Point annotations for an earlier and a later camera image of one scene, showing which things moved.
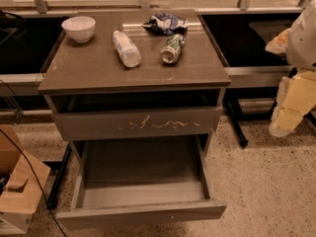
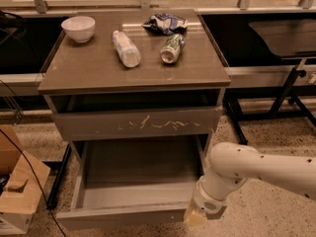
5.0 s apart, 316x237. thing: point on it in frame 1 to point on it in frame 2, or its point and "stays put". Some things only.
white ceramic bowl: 79,28 stays put
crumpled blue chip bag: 166,24 stays put
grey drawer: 141,182 stays put
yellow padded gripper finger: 283,122 to 194,217
